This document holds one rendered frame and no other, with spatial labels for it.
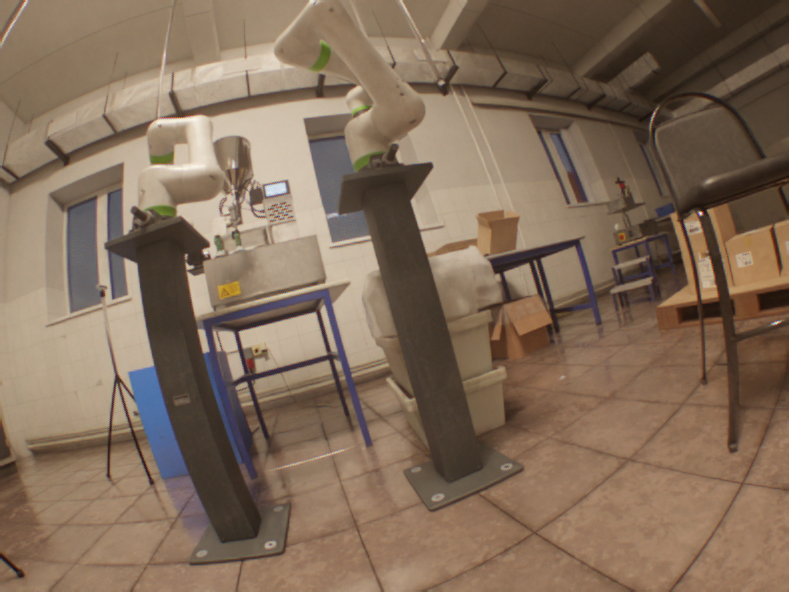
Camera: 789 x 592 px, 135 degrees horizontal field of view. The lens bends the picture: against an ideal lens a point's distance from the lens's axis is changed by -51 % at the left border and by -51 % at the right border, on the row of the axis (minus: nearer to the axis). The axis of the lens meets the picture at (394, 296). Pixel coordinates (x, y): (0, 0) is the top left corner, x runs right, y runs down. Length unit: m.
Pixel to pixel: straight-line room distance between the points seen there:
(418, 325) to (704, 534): 0.84
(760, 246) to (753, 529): 1.61
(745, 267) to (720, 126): 1.02
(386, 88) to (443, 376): 0.82
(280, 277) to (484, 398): 1.05
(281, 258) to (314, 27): 1.05
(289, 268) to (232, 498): 1.07
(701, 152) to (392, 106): 0.99
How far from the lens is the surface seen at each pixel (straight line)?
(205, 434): 0.96
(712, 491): 0.84
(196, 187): 1.11
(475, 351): 1.25
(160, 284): 0.99
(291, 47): 1.15
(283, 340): 3.23
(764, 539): 0.74
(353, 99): 1.46
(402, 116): 0.99
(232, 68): 4.05
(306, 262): 1.63
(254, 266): 1.64
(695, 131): 1.30
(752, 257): 2.14
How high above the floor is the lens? 0.52
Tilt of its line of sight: 4 degrees up
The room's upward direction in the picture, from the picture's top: 16 degrees counter-clockwise
